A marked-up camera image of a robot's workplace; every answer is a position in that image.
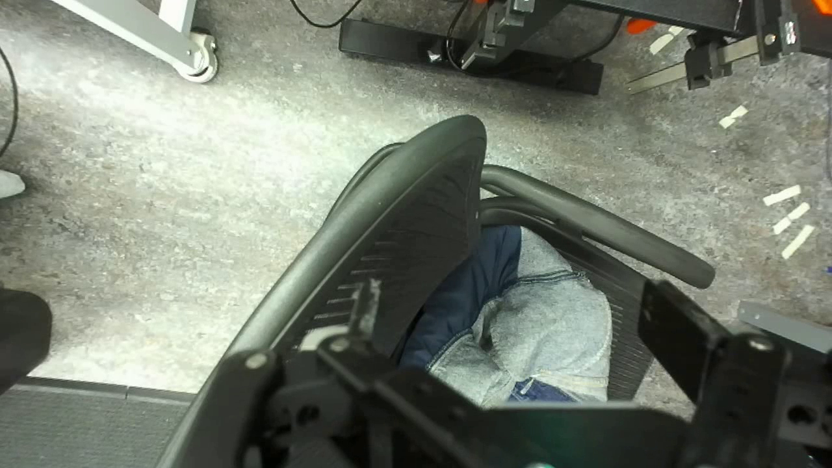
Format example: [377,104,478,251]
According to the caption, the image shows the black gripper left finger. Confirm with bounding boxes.
[154,332,410,468]

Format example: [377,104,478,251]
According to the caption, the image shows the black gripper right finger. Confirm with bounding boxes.
[638,279,832,468]

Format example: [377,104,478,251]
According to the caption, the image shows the blue and grey coat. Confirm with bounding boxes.
[397,221,613,409]

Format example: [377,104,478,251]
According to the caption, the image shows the black mesh office chair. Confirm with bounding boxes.
[219,112,718,410]

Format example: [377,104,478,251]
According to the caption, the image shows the grey flat plate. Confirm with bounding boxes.
[735,298,832,358]

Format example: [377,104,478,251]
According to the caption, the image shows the pale floor tape strip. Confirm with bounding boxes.
[716,104,751,133]
[778,221,819,262]
[647,24,687,58]
[772,199,813,236]
[761,181,804,208]

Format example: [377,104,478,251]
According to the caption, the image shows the dark grey floor mat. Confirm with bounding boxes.
[0,375,198,468]

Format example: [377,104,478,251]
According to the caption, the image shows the black rounded object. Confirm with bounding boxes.
[0,286,54,398]

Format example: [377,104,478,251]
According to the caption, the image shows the beige metal bar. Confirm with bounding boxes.
[626,37,761,95]

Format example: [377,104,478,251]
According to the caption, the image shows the white cart leg with caster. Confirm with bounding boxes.
[49,0,222,85]

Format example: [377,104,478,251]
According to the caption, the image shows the black robot table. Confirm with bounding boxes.
[335,0,832,98]

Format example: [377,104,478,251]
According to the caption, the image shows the black clamp bracket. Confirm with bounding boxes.
[681,29,759,93]

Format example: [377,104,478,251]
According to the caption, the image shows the thin black floor cable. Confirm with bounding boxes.
[0,47,22,159]
[289,0,367,32]

